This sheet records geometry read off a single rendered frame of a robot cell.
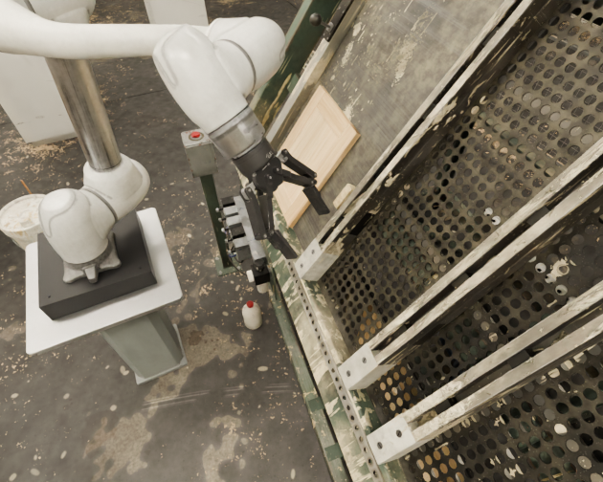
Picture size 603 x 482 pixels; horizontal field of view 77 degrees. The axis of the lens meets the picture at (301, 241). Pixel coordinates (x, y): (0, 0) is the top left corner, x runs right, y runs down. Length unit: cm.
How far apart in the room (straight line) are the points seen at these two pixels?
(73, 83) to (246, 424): 152
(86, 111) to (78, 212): 30
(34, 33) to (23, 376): 185
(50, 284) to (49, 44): 85
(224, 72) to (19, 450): 198
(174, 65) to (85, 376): 186
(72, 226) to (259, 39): 84
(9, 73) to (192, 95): 300
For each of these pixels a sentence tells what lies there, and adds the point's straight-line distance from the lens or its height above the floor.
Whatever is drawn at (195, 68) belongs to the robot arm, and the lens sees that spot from 65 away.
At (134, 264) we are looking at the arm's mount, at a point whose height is 83.
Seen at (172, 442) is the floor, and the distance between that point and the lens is 202.
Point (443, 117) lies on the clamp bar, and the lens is 97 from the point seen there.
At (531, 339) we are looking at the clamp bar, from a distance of 77.
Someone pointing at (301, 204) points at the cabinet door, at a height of 97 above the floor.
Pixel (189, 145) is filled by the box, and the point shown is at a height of 93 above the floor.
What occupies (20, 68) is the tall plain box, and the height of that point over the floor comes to 62.
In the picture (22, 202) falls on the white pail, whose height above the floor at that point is 35.
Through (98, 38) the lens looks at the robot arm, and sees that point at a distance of 88.
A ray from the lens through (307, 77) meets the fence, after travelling 148.
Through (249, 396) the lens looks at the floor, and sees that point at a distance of 200.
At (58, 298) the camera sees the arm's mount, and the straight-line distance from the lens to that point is 147.
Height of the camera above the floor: 189
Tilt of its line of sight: 50 degrees down
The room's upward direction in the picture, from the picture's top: straight up
